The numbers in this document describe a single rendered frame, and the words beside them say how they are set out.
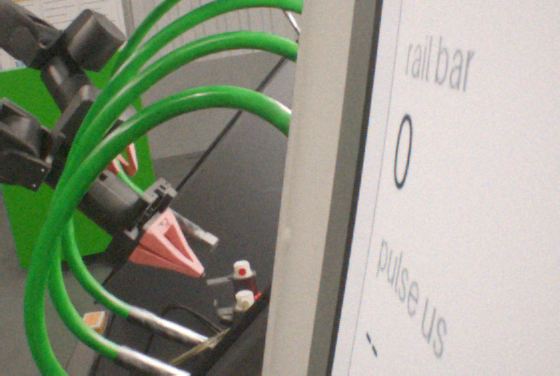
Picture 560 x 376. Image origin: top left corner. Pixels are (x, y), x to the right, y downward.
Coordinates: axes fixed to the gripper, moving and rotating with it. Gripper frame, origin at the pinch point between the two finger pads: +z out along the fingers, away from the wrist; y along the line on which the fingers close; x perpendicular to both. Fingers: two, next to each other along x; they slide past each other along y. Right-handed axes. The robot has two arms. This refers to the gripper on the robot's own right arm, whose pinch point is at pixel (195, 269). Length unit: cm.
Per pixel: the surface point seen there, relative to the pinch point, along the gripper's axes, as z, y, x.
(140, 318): -1.6, -1.1, -12.3
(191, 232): -2.8, -0.2, 7.0
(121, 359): -0.8, 0.1, -20.2
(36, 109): -126, -134, 272
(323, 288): 1, 29, -48
